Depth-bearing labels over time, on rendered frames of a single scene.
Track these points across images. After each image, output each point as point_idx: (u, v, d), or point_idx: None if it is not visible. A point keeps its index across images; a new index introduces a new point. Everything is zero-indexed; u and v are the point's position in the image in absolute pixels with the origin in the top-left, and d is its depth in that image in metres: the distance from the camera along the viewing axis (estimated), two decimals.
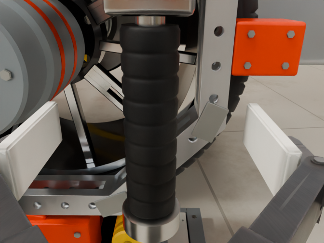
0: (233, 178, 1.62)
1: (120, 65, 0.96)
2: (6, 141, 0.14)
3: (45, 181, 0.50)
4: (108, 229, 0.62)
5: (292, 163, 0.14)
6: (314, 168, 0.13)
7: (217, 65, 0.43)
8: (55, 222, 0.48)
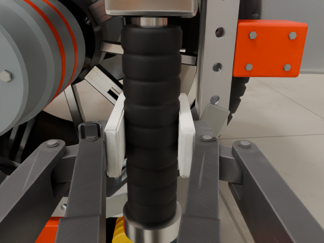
0: None
1: None
2: (111, 123, 0.16)
3: None
4: (108, 231, 0.62)
5: (187, 141, 0.16)
6: (206, 146, 0.14)
7: (218, 67, 0.43)
8: (55, 224, 0.48)
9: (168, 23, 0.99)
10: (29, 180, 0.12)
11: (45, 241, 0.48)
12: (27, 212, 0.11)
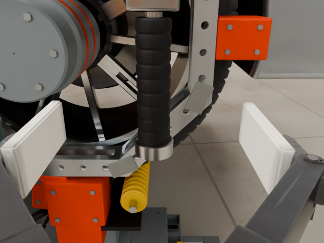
0: (250, 196, 1.47)
1: None
2: (13, 139, 0.14)
3: (65, 150, 0.61)
4: (116, 195, 0.73)
5: (286, 161, 0.14)
6: (307, 167, 0.13)
7: (205, 53, 0.54)
8: (74, 182, 0.59)
9: None
10: None
11: (66, 196, 0.60)
12: None
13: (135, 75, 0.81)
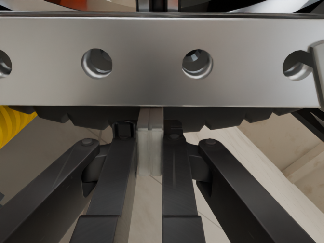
0: None
1: None
2: (142, 123, 0.16)
3: None
4: None
5: (155, 140, 0.16)
6: (174, 144, 0.15)
7: None
8: None
9: None
10: (60, 178, 0.12)
11: None
12: (55, 209, 0.11)
13: None
